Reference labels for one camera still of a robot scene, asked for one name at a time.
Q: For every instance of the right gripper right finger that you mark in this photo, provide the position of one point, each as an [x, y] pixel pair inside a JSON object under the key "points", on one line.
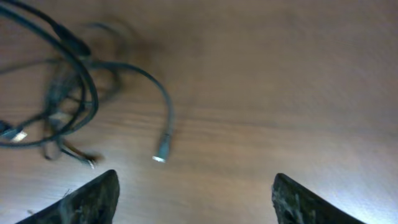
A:
{"points": [[295, 204]]}

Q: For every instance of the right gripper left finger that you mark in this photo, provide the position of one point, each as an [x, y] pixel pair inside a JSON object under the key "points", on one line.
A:
{"points": [[93, 203]]}

